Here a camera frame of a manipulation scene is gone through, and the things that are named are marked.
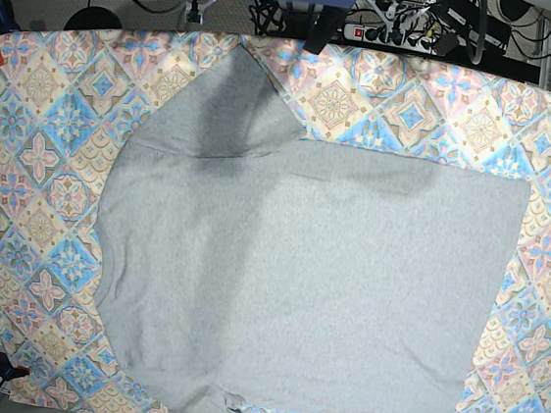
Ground white power strip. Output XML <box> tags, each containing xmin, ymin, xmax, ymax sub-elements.
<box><xmin>342</xmin><ymin>23</ymin><xmax>435</xmax><ymax>55</ymax></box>

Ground black support bracket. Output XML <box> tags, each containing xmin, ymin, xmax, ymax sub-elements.
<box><xmin>303</xmin><ymin>6</ymin><xmax>348</xmax><ymax>55</ymax></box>

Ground grey T-shirt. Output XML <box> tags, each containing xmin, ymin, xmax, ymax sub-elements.
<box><xmin>94</xmin><ymin>47</ymin><xmax>530</xmax><ymax>413</ymax></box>

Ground patterned tile tablecloth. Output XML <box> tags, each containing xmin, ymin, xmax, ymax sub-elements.
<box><xmin>0</xmin><ymin>30</ymin><xmax>551</xmax><ymax>413</ymax></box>

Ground black orange clamp lower left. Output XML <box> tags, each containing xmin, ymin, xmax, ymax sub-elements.
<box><xmin>0</xmin><ymin>363</ymin><xmax>29</xmax><ymax>382</ymax></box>

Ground black round base disc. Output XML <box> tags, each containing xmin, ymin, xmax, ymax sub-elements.
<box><xmin>64</xmin><ymin>6</ymin><xmax>122</xmax><ymax>31</ymax></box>

